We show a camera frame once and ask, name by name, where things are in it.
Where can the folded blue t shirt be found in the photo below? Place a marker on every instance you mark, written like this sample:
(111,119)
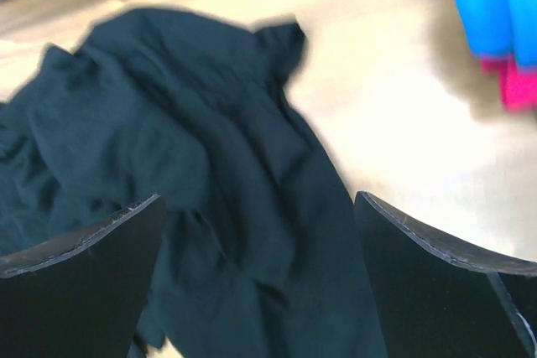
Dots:
(499,29)

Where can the black t shirt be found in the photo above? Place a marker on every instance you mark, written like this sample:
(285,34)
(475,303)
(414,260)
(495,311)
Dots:
(260,256)

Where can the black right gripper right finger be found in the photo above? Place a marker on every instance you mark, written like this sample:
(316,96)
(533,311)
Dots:
(436,295)

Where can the folded pink t shirt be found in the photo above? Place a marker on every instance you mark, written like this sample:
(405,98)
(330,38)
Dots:
(517,86)

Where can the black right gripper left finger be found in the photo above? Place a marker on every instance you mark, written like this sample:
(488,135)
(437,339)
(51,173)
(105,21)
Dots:
(81,294)

